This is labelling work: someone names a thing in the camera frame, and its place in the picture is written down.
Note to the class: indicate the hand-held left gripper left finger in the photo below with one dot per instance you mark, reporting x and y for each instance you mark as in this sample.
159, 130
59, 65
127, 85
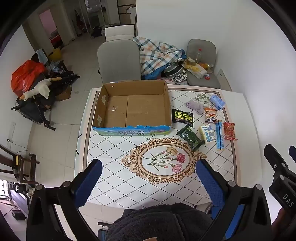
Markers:
89, 178

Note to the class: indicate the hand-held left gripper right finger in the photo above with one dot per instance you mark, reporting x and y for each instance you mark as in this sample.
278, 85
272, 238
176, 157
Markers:
208, 178

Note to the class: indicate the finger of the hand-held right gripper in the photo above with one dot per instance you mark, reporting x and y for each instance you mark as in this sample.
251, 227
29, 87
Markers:
274, 160
293, 153

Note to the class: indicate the long blue packet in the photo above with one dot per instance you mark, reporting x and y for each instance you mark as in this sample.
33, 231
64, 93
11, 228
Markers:
219, 136

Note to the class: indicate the yellow and blue tissue packet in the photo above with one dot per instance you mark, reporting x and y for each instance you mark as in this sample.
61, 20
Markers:
207, 134

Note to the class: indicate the green wipes packet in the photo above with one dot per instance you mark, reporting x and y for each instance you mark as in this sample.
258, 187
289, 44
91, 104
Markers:
190, 137

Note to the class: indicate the red patterned packet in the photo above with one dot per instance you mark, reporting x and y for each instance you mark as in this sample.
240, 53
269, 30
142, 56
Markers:
229, 131

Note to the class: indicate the orange cartoon packet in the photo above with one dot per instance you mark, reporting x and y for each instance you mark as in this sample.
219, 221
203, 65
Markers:
211, 115

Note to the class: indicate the black wipes packet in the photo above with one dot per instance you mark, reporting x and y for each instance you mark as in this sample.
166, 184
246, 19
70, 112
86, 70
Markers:
182, 116

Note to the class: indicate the purple cloth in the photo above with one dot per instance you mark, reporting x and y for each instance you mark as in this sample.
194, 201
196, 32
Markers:
194, 106

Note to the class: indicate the light blue packet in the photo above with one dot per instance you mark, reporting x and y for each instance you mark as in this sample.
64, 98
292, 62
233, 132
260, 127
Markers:
217, 102

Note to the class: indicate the person's dark fleece clothing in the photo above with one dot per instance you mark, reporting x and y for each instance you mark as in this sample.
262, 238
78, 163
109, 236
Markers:
159, 222

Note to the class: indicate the wooden rack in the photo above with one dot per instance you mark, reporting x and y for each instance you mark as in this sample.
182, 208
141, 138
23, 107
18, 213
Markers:
17, 168

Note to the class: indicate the small brown cardboard box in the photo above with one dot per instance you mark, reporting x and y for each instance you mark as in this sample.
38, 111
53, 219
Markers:
64, 92

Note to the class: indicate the black stroller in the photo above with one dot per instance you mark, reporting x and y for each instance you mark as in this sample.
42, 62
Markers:
37, 105

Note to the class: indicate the white goose plush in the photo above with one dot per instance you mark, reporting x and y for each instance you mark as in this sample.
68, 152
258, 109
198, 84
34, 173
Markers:
38, 89

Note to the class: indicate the yellow snack packets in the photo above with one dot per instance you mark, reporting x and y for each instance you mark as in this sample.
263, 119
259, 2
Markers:
196, 68

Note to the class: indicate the striped hat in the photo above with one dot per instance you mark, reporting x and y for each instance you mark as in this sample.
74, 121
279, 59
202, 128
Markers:
175, 72

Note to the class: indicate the red plastic bag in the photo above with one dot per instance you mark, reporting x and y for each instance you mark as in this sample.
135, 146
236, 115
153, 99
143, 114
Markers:
26, 76

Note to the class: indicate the grey office chair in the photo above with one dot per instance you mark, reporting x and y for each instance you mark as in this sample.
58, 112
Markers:
118, 60

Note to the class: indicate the clear oil bottle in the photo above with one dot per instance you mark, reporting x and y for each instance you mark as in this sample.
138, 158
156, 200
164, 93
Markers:
198, 55

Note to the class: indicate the grey padded chair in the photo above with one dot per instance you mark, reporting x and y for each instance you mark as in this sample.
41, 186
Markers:
205, 52

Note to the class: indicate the yellow bag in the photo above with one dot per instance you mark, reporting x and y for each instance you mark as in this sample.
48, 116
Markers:
55, 55

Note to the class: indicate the plaid blanket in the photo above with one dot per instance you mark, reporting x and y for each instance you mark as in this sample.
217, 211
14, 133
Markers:
157, 55

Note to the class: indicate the white chair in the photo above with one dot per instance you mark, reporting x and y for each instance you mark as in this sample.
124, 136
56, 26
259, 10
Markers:
120, 32

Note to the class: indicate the wall socket plate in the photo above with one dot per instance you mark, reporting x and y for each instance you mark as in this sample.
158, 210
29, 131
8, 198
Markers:
222, 74

